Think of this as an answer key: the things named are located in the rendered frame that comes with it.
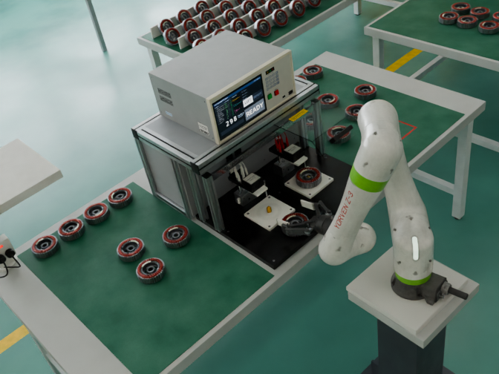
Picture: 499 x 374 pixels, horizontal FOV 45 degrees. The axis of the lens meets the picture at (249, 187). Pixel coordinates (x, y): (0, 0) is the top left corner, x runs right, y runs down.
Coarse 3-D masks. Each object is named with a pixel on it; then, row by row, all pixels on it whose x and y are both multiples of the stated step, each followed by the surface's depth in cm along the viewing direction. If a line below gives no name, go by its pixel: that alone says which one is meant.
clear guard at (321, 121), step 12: (300, 108) 254; (312, 108) 252; (324, 108) 251; (336, 108) 249; (288, 120) 248; (300, 120) 247; (312, 120) 245; (324, 120) 244; (336, 120) 243; (348, 120) 244; (300, 132) 240; (312, 132) 239; (324, 132) 238; (336, 132) 240; (348, 132) 242; (324, 144) 236; (336, 144) 238; (324, 156) 235
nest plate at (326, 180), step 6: (324, 174) 263; (288, 180) 263; (294, 180) 263; (324, 180) 260; (330, 180) 259; (288, 186) 261; (294, 186) 260; (318, 186) 257; (324, 186) 258; (300, 192) 257; (306, 192) 255; (312, 192) 255; (318, 192) 256
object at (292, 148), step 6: (294, 144) 259; (270, 150) 264; (276, 150) 262; (282, 150) 258; (288, 150) 257; (294, 150) 256; (300, 150) 256; (282, 156) 259; (288, 156) 256; (294, 156) 255; (300, 156) 257; (294, 162) 256; (300, 162) 256
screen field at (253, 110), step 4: (260, 100) 239; (256, 104) 239; (260, 104) 240; (248, 108) 236; (252, 108) 238; (256, 108) 240; (260, 108) 241; (264, 108) 243; (244, 112) 236; (248, 112) 237; (252, 112) 239; (256, 112) 240; (248, 116) 238; (252, 116) 240
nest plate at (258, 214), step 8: (264, 200) 255; (272, 200) 255; (256, 208) 253; (264, 208) 252; (272, 208) 251; (280, 208) 250; (288, 208) 250; (248, 216) 249; (256, 216) 249; (264, 216) 248; (272, 216) 247; (280, 216) 246; (264, 224) 244; (272, 224) 244
